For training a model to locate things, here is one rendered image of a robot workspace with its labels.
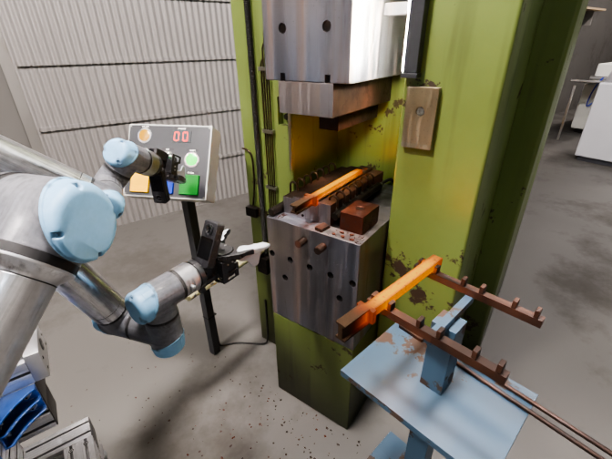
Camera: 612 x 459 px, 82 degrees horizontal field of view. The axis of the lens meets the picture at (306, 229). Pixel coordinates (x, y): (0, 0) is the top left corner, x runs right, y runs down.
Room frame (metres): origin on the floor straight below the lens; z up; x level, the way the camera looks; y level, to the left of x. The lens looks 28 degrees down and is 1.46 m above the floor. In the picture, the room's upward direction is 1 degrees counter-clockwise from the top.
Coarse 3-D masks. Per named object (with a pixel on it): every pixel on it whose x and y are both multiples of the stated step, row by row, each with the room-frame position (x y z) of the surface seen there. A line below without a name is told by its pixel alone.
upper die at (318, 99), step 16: (368, 80) 1.24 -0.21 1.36; (384, 80) 1.35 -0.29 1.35; (288, 96) 1.16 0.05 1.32; (304, 96) 1.12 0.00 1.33; (320, 96) 1.09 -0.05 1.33; (336, 96) 1.08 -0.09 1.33; (352, 96) 1.16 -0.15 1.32; (368, 96) 1.25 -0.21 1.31; (384, 96) 1.36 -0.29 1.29; (288, 112) 1.16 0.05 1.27; (304, 112) 1.12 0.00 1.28; (320, 112) 1.09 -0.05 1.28; (336, 112) 1.08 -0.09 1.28
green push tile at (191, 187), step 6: (192, 180) 1.23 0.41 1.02; (198, 180) 1.23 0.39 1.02; (180, 186) 1.23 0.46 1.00; (186, 186) 1.23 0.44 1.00; (192, 186) 1.22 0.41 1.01; (198, 186) 1.22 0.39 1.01; (180, 192) 1.22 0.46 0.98; (186, 192) 1.21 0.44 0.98; (192, 192) 1.21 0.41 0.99; (198, 192) 1.21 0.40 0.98
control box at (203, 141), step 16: (144, 128) 1.37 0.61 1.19; (160, 128) 1.36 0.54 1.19; (176, 128) 1.35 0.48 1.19; (192, 128) 1.34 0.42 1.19; (208, 128) 1.33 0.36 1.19; (144, 144) 1.34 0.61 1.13; (160, 144) 1.33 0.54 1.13; (176, 144) 1.32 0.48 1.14; (192, 144) 1.31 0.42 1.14; (208, 144) 1.30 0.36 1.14; (208, 160) 1.27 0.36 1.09; (208, 176) 1.24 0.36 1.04; (128, 192) 1.26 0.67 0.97; (144, 192) 1.25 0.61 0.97; (176, 192) 1.23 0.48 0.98; (208, 192) 1.22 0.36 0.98
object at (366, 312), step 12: (420, 264) 0.78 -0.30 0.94; (432, 264) 0.78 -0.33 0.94; (408, 276) 0.73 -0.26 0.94; (420, 276) 0.73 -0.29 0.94; (396, 288) 0.68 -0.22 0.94; (408, 288) 0.70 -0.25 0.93; (372, 300) 0.64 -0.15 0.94; (384, 300) 0.64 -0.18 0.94; (348, 312) 0.58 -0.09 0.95; (360, 312) 0.58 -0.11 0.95; (372, 312) 0.59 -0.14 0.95; (348, 324) 0.55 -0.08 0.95; (360, 324) 0.58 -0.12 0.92; (336, 336) 0.56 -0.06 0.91; (348, 336) 0.55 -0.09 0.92
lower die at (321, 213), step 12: (336, 168) 1.48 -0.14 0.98; (348, 168) 1.45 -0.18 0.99; (324, 180) 1.31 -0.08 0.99; (348, 180) 1.28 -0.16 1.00; (300, 192) 1.19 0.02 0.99; (312, 192) 1.16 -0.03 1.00; (348, 192) 1.17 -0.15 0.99; (360, 192) 1.24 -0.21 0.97; (288, 204) 1.17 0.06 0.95; (324, 204) 1.08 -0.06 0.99; (300, 216) 1.14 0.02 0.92; (312, 216) 1.10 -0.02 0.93; (324, 216) 1.08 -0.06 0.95
